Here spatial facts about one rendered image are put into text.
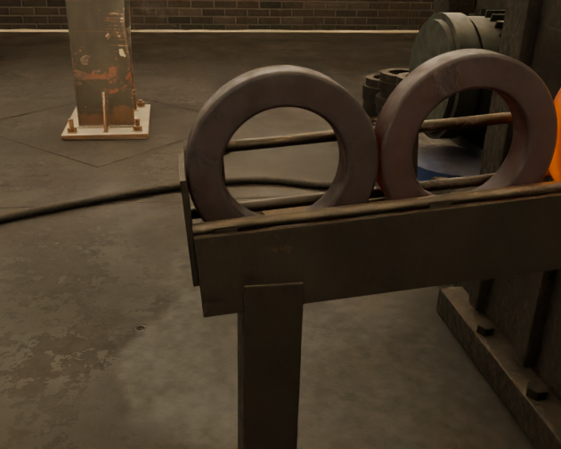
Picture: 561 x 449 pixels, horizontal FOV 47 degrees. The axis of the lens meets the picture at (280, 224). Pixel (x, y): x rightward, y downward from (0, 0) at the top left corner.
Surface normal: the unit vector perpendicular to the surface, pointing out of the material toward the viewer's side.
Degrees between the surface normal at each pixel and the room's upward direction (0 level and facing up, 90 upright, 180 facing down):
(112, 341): 0
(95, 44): 90
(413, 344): 0
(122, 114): 90
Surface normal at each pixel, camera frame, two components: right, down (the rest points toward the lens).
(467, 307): 0.02, -0.91
